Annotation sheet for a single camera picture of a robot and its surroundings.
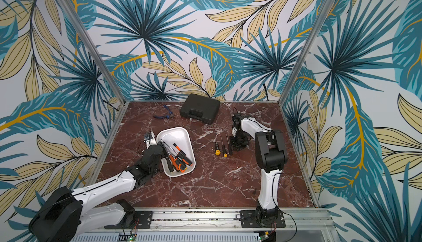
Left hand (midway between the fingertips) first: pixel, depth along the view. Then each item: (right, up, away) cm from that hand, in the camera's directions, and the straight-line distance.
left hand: (161, 143), depth 85 cm
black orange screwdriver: (+10, -7, +3) cm, 13 cm away
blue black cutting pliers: (-4, +14, +25) cm, 29 cm away
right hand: (+41, -4, +12) cm, 43 cm away
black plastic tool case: (+19, +20, +24) cm, 36 cm away
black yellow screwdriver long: (+29, -5, +7) cm, 31 cm away
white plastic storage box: (+9, +3, +3) cm, 10 cm away
